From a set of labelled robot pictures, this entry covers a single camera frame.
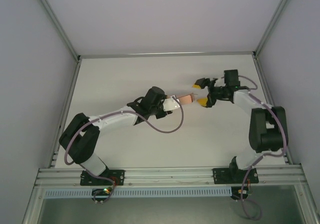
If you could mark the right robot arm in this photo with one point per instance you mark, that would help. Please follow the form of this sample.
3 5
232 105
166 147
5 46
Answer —
267 129

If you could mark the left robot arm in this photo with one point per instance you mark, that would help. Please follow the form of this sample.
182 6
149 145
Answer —
85 139

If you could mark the grey metal panel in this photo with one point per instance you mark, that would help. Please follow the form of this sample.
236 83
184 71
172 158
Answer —
162 211

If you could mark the aluminium table side rail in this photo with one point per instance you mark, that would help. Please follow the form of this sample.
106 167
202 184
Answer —
69 96
267 91

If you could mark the aluminium frame crossbar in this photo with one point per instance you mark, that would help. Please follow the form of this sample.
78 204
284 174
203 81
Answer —
165 54

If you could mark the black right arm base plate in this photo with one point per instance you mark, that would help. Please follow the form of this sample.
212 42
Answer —
217 175

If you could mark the aluminium mounting rail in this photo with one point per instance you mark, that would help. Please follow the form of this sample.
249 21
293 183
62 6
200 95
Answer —
170 174

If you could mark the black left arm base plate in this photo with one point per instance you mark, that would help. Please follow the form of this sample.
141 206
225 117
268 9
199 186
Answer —
120 176

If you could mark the aluminium frame post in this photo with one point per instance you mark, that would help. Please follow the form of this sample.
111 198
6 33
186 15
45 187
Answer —
275 19
55 21

